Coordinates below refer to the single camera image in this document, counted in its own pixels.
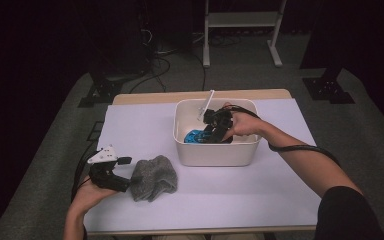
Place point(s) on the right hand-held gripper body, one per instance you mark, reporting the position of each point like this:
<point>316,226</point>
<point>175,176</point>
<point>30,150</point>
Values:
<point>218,120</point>

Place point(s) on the person's black shirt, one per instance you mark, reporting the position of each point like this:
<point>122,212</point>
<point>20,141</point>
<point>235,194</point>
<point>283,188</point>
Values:
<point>346,216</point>

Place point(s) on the blue toy car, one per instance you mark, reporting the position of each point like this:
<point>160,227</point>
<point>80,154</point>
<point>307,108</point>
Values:
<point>195,136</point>

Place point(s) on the wooden table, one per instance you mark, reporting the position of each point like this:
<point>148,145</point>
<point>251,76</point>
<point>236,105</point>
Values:
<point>180,96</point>

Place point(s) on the white plastic bin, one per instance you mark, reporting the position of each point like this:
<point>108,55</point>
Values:
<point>213,156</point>

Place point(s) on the white metal stand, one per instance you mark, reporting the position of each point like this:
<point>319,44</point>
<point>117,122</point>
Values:
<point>243,19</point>

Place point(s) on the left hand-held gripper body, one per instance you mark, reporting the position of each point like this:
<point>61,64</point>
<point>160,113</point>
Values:
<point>103,173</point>

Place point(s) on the white table sheet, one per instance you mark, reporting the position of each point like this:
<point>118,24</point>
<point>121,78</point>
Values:
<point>213,200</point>

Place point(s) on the dark curtain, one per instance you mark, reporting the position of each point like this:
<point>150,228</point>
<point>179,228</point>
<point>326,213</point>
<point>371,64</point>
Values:
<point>363,40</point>

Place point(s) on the grey fluffy cloth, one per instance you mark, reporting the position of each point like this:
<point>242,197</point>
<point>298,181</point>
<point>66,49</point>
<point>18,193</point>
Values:
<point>153,178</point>

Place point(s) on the person's left hand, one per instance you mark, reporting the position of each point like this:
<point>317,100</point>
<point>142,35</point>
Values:
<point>86,198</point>

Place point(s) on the dark equipment box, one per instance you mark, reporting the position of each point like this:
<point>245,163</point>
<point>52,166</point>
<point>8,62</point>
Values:
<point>126,40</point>

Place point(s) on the person's right hand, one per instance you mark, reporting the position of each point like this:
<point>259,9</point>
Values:
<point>246,125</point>

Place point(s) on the black stand base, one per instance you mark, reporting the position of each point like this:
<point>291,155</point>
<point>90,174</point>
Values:
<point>328,90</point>
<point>101,90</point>

